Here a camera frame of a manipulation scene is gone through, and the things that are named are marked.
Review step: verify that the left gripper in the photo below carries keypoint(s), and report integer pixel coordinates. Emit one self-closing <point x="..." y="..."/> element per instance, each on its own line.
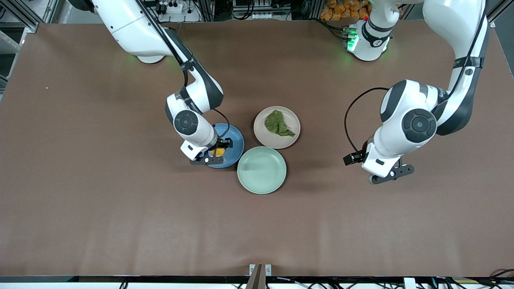
<point x="352" y="157"/>

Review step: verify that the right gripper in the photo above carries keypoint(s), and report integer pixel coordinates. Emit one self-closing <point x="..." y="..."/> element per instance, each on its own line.
<point x="222" y="143"/>

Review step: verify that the yellow lemon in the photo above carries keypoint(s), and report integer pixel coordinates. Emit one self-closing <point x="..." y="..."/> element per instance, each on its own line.
<point x="219" y="152"/>

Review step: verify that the green lettuce leaf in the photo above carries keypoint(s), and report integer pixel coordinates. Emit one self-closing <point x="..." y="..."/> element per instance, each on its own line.
<point x="275" y="122"/>

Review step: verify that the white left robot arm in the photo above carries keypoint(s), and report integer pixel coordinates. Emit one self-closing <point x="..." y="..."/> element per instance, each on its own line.
<point x="453" y="20"/>

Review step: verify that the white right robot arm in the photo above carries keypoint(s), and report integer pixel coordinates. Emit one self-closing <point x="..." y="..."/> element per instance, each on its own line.
<point x="128" y="28"/>

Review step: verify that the blue plate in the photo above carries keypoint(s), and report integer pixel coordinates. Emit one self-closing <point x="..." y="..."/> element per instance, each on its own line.
<point x="235" y="140"/>

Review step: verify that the pale green plate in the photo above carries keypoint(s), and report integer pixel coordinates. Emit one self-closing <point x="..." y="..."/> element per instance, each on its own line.
<point x="261" y="169"/>

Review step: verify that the beige plate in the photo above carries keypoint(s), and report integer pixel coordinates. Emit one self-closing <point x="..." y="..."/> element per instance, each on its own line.
<point x="281" y="142"/>

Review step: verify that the brown table cover sheet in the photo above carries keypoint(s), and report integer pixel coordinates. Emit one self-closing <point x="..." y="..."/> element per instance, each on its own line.
<point x="120" y="220"/>

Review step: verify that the white socket box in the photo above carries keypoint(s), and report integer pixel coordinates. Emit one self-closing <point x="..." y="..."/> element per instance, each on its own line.
<point x="261" y="15"/>

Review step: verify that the white power strip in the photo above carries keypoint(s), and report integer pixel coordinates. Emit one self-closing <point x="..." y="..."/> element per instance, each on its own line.
<point x="172" y="7"/>

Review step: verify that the orange toy fruit pile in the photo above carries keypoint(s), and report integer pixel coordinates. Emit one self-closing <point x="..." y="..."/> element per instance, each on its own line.
<point x="341" y="10"/>

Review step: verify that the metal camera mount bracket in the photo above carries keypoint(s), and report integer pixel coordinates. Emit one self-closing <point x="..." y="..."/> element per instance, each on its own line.
<point x="260" y="277"/>

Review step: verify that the black table edge rail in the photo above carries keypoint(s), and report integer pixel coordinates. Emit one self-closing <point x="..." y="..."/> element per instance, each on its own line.
<point x="80" y="278"/>

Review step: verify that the aluminium frame profile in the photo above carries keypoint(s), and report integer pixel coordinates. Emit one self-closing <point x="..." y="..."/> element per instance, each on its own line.
<point x="24" y="16"/>

